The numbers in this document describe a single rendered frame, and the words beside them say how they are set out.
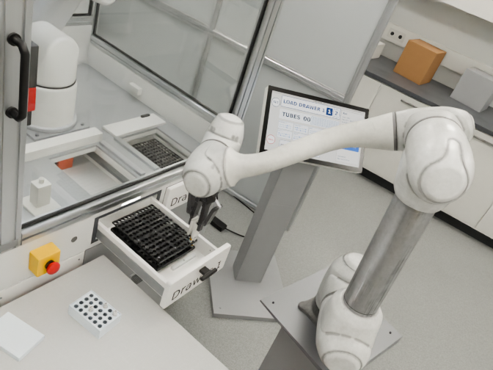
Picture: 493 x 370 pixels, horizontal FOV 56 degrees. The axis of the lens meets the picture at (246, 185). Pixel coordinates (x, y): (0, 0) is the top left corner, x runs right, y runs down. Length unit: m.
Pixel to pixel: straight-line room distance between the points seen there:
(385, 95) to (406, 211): 3.03
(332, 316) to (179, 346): 0.46
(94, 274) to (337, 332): 0.78
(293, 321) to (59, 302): 0.75
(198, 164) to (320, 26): 1.84
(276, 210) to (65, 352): 1.35
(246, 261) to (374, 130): 1.57
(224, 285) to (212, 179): 1.61
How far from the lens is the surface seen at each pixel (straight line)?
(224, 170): 1.15
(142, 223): 1.59
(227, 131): 1.26
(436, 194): 1.04
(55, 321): 1.47
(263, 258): 2.63
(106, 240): 1.56
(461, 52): 4.69
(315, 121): 2.17
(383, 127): 1.22
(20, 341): 1.42
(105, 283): 1.57
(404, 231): 1.16
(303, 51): 2.89
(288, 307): 1.67
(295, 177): 2.30
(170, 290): 1.40
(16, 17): 1.05
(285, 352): 1.80
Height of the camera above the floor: 1.93
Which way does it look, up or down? 33 degrees down
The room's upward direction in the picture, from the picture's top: 21 degrees clockwise
